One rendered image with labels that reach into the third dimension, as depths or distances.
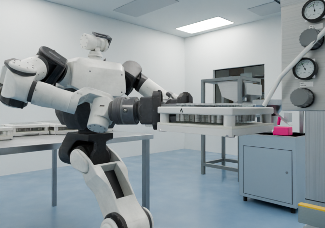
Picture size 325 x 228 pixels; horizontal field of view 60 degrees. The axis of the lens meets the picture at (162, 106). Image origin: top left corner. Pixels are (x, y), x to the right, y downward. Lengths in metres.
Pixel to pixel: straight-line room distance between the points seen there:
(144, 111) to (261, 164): 2.46
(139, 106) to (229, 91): 3.49
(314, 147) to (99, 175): 0.76
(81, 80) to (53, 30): 4.30
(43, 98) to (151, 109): 0.32
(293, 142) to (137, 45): 4.30
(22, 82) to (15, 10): 4.43
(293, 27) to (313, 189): 0.49
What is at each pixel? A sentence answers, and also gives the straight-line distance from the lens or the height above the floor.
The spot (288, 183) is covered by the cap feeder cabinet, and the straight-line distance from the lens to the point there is 3.13.
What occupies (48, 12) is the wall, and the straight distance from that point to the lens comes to 5.50.
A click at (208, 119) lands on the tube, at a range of 0.76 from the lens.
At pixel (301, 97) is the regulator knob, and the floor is 1.05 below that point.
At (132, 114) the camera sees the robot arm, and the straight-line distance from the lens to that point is 0.85.
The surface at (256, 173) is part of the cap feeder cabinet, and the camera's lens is 3.26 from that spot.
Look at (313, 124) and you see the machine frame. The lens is 0.87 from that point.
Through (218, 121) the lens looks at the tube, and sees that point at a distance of 0.74.
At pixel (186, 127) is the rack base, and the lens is 0.75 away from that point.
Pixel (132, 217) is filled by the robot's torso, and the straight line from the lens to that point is 1.14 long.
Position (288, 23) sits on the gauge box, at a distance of 0.57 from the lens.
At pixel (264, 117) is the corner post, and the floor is 1.00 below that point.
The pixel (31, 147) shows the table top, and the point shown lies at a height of 0.84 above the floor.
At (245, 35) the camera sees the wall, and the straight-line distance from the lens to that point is 6.56.
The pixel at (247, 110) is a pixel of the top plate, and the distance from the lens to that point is 0.74.
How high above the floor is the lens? 1.03
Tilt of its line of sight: 1 degrees up
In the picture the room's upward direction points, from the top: straight up
